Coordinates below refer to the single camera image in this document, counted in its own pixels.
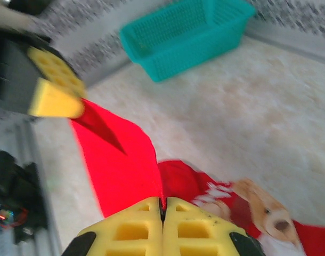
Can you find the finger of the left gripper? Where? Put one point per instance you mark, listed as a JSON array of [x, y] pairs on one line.
[[56, 104], [56, 72]]

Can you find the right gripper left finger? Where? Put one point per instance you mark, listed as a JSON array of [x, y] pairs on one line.
[[130, 234]]

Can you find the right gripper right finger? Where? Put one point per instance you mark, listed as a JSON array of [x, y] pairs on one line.
[[194, 234]]

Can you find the red bear print t-shirt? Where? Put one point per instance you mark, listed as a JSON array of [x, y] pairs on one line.
[[120, 173]]

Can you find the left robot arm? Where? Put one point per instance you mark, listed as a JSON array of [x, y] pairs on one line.
[[8, 173]]

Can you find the small circuit board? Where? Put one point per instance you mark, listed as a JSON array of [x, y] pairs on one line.
[[5, 216]]

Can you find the teal plastic basket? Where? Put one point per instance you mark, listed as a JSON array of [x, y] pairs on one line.
[[183, 53]]

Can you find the aluminium back beam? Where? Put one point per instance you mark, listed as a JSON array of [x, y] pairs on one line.
[[285, 44]]

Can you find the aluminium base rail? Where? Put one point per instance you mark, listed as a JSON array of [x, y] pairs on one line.
[[49, 226]]

